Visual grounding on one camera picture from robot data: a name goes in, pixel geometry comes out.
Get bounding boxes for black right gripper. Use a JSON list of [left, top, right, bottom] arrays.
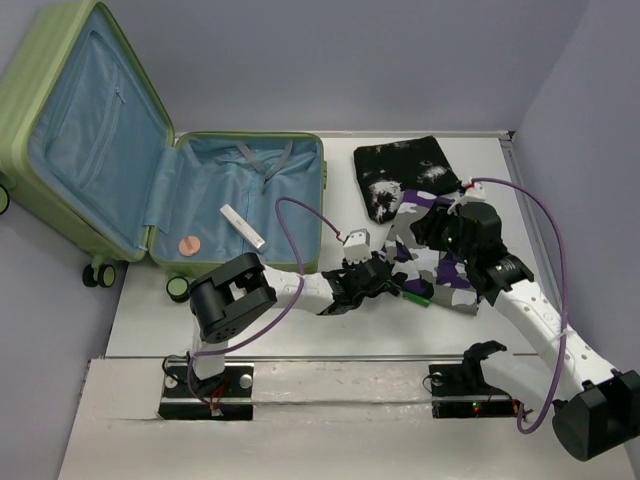
[[409, 199, 475, 264]]

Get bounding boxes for purple camouflage garment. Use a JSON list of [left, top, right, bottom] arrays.
[[381, 190, 480, 316]]

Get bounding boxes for green black tube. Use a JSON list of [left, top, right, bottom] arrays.
[[402, 291, 431, 308]]

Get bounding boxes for black white tie-dye shirt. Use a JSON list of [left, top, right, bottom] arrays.
[[353, 136, 461, 224]]

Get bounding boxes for round peach compact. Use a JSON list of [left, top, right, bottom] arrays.
[[178, 235, 201, 257]]

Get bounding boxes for green hard-shell suitcase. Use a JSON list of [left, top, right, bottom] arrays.
[[1, 1, 327, 298]]

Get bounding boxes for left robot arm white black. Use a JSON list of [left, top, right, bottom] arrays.
[[186, 253, 407, 402]]

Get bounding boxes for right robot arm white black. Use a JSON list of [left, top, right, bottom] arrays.
[[410, 201, 639, 461]]

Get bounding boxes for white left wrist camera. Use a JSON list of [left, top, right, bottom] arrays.
[[343, 228, 372, 265]]

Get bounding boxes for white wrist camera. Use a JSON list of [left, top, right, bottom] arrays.
[[448, 179, 486, 214], [343, 228, 372, 265]]

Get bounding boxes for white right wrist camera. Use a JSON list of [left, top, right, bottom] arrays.
[[448, 179, 486, 214]]

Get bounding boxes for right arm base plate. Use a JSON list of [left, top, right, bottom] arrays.
[[423, 363, 521, 420]]

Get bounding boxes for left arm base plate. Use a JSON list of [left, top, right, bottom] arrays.
[[158, 358, 254, 421]]

